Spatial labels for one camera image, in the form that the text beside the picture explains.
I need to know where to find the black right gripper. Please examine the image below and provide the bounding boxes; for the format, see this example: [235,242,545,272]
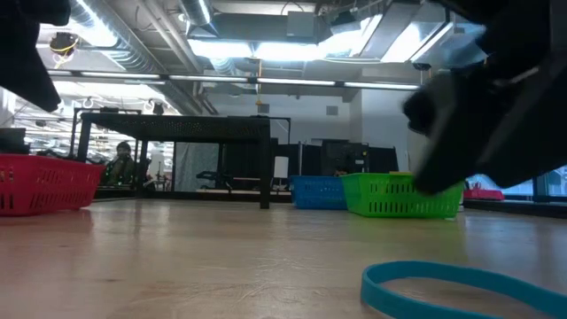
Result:
[402,0,567,196]

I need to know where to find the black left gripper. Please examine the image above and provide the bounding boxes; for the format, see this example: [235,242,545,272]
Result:
[0,0,72,113]

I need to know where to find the blue rubber band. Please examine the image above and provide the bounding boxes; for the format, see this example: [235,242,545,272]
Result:
[361,260,567,319]

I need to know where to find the red storage bin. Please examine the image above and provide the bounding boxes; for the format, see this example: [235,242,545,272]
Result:
[462,188,505,202]

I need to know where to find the red plastic basket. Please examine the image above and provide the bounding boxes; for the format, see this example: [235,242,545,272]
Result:
[0,152,106,217]

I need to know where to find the green plastic basket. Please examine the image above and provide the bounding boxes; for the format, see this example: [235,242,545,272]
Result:
[339,171,467,220]

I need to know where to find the person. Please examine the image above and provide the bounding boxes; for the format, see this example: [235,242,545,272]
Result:
[104,140,136,186]

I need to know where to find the black equipment cabinet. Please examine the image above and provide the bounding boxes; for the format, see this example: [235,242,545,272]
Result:
[290,139,400,177]

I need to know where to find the black perforated metal riser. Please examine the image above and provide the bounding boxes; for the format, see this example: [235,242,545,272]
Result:
[75,112,273,210]

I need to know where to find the ceiling light strip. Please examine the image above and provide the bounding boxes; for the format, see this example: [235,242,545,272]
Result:
[46,66,430,93]

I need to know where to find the blue plastic basket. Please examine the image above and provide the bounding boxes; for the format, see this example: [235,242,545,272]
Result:
[289,175,349,211]

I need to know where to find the grey tarp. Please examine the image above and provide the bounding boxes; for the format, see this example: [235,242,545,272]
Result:
[174,141,221,192]

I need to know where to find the white paper sheet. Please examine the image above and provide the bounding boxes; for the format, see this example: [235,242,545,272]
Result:
[274,155,291,180]

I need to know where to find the grey ceiling box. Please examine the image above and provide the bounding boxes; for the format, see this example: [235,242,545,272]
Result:
[285,11,318,39]

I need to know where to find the yellow black cord reel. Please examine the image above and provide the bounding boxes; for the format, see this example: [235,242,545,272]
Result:
[48,31,81,58]

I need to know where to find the white ceiling air duct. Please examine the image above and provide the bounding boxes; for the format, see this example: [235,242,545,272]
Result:
[409,19,488,71]

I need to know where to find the silver spiral duct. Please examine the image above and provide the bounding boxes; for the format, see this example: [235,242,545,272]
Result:
[179,0,221,39]

